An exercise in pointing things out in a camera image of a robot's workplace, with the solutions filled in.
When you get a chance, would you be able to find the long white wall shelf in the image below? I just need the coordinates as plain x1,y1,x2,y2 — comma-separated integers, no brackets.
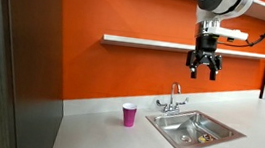
100,33,265,64

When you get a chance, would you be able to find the pink plastic cup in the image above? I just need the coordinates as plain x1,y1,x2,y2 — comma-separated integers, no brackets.
119,101,139,130

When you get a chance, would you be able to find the stainless steel sink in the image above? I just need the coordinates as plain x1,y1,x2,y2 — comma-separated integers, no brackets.
141,104,249,148

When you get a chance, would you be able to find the chrome faucet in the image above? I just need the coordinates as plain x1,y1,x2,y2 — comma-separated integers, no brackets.
154,80,192,117

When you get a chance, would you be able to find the dark wood cabinet panel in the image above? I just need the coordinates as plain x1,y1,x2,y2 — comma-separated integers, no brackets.
0,0,77,148

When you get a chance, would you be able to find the round sink drain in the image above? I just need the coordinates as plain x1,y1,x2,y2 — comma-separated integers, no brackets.
179,134,193,144

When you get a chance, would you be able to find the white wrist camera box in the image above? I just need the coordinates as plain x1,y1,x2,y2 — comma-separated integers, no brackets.
215,25,250,44

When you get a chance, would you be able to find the yellow snack packet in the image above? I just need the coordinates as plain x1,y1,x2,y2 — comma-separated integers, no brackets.
197,132,215,145

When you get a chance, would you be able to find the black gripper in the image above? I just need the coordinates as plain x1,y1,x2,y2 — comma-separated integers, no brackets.
183,32,226,83

